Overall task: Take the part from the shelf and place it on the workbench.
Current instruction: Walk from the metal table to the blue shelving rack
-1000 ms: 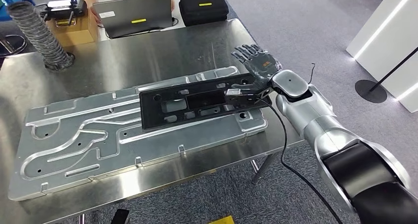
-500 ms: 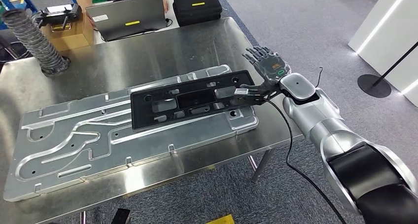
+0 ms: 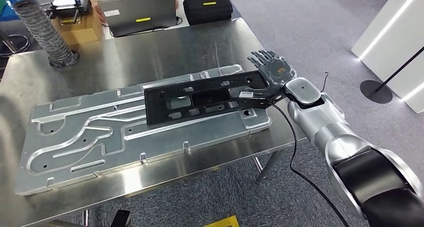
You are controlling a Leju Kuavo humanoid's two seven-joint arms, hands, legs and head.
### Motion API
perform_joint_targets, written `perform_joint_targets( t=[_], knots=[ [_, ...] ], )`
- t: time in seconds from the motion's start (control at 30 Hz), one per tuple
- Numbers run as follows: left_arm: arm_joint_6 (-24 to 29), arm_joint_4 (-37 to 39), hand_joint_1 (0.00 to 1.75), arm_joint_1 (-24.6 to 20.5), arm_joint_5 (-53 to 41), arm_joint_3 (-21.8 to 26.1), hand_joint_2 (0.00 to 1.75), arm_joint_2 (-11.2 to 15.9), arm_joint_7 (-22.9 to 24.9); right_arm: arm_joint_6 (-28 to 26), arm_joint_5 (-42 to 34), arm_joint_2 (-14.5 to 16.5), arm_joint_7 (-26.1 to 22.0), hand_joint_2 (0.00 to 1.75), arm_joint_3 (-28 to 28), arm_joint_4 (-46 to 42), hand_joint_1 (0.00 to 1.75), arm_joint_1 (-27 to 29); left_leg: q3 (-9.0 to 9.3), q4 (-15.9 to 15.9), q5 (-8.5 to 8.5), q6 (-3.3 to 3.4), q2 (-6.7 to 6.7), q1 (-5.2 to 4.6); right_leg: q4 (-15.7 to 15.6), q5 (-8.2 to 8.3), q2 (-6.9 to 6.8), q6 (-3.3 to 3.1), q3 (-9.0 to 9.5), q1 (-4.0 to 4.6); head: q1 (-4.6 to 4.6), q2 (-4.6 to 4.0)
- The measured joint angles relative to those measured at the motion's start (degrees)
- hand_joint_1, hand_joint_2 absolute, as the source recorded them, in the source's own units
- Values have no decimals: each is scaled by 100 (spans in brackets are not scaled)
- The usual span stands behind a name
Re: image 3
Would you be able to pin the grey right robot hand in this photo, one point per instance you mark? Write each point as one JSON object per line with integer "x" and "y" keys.
{"x": 276, "y": 71}

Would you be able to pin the black plastic panel part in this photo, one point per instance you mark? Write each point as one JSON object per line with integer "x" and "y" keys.
{"x": 155, "y": 109}

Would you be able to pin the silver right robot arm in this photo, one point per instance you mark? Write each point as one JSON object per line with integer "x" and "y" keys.
{"x": 331, "y": 132}

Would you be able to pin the stainless steel workbench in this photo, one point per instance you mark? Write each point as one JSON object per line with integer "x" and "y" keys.
{"x": 165, "y": 46}

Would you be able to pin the black carrying case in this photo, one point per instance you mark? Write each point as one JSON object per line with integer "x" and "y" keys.
{"x": 207, "y": 12}

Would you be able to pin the grey machined metal plate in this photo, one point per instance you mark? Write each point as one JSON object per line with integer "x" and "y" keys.
{"x": 165, "y": 146}

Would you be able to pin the grey laptop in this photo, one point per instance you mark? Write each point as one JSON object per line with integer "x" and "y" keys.
{"x": 139, "y": 10}

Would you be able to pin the brown cardboard box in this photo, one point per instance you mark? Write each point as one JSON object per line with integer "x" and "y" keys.
{"x": 82, "y": 31}

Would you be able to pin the black floor plate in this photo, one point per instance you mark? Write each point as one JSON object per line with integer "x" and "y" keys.
{"x": 120, "y": 219}

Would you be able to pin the black handheld device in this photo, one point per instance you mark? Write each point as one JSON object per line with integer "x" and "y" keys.
{"x": 69, "y": 7}

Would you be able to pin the dark metal cylinder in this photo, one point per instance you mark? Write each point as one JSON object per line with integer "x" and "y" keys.
{"x": 46, "y": 33}

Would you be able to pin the steel pole round base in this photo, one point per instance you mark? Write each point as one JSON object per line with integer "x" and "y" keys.
{"x": 23, "y": 48}

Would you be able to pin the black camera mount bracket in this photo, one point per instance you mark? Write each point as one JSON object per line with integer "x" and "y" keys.
{"x": 258, "y": 103}

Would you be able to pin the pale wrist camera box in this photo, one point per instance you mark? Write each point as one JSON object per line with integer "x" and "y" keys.
{"x": 245, "y": 95}

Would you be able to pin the black stanchion post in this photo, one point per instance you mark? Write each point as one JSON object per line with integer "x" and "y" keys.
{"x": 376, "y": 91}

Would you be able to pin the blue metal cart frame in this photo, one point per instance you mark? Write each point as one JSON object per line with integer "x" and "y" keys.
{"x": 8, "y": 15}

